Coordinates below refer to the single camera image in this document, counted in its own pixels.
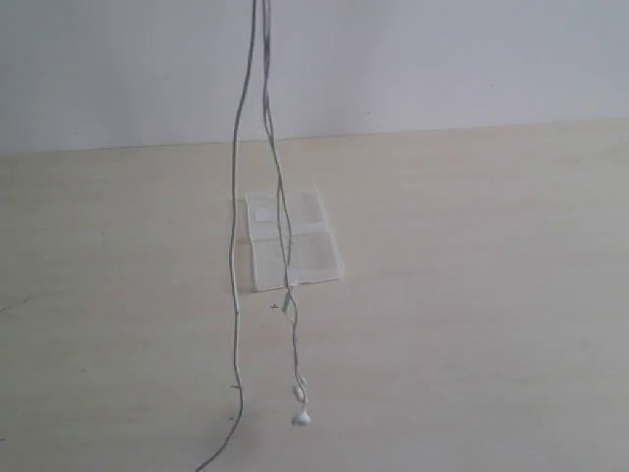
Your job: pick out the clear plastic storage box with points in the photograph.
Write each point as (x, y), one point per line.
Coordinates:
(296, 246)

